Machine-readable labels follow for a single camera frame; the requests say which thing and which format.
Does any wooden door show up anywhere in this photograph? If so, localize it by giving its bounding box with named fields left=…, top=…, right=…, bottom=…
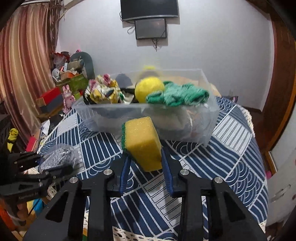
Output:
left=254, top=4, right=296, bottom=153

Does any floral yellow cloth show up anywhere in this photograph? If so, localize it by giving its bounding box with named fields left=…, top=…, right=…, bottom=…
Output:
left=83, top=74, right=134, bottom=104

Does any clear plastic storage box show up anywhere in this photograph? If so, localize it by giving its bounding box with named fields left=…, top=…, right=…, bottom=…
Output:
left=72, top=69, right=220, bottom=145

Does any black wall television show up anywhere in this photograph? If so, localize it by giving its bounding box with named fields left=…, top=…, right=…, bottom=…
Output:
left=120, top=0, right=179, bottom=21

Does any grey green cushion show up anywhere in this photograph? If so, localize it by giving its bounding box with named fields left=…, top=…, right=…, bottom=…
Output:
left=70, top=51, right=95, bottom=80

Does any yellow green sponge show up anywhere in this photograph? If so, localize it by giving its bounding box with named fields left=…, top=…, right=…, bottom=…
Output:
left=121, top=116, right=162, bottom=172

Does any cream drawstring pouch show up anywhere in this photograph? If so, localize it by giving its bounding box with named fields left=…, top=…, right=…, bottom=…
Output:
left=151, top=109, right=199, bottom=140

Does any yellow foam tube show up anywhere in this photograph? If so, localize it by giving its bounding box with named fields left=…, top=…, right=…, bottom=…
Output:
left=143, top=65, right=157, bottom=71

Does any striped pink curtain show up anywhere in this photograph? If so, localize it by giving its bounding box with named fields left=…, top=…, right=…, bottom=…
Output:
left=1, top=1, right=62, bottom=144

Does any small black wall monitor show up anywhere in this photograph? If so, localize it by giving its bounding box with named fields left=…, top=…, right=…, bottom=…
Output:
left=135, top=18, right=167, bottom=40

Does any red box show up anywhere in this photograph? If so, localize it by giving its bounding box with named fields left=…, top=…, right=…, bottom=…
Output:
left=36, top=87, right=61, bottom=107

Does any green knit glove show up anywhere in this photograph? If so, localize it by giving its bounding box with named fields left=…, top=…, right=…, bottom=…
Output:
left=145, top=81, right=209, bottom=107

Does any green storage box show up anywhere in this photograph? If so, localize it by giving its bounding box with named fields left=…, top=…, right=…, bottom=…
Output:
left=55, top=74, right=88, bottom=94

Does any yellow round sponge ball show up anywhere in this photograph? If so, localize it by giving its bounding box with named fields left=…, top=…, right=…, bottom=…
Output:
left=134, top=76, right=165, bottom=103

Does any pink rabbit toy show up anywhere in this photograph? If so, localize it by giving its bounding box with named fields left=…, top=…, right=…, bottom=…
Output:
left=62, top=85, right=76, bottom=114

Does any blue patterned tablecloth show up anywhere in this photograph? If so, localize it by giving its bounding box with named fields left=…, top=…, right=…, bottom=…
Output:
left=39, top=97, right=268, bottom=240

